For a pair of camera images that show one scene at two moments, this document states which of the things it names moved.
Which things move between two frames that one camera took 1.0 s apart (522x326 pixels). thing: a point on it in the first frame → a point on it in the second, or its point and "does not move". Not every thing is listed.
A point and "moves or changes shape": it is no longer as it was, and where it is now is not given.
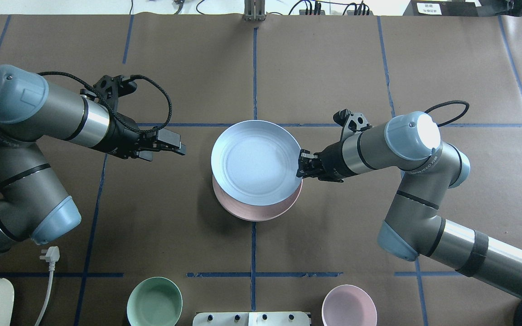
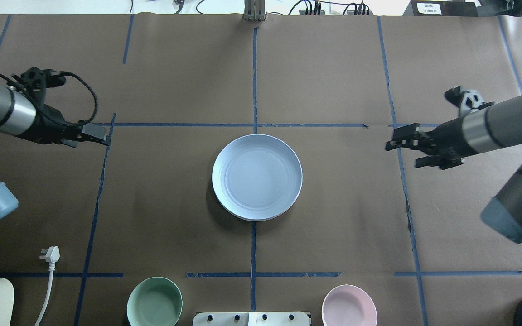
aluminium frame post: x=254 y=10 does not move
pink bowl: x=348 y=305 does not move
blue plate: x=255 y=162 moves or changes shape
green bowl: x=155 y=301 does not move
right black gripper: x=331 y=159 → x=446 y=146
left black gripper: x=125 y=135 → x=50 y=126
